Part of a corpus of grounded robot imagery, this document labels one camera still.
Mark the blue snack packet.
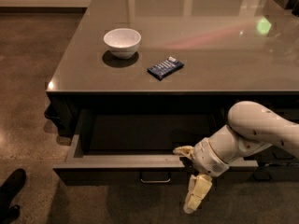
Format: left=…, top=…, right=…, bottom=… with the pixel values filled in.
left=147, top=57, right=184, bottom=80

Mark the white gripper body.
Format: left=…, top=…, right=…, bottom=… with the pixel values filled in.
left=192, top=138, right=229, bottom=177

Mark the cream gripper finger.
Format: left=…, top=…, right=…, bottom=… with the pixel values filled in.
left=173, top=146, right=194, bottom=160
left=183, top=174, right=212, bottom=214

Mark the black shoe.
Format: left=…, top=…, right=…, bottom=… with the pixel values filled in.
left=0, top=169, right=26, bottom=224

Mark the dark grey drawer cabinet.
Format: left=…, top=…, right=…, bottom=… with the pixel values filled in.
left=47, top=0, right=299, bottom=172

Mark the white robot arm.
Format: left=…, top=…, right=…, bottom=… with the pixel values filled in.
left=173, top=101, right=299, bottom=214

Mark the white ceramic bowl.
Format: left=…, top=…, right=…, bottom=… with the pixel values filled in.
left=103, top=28, right=141, bottom=59

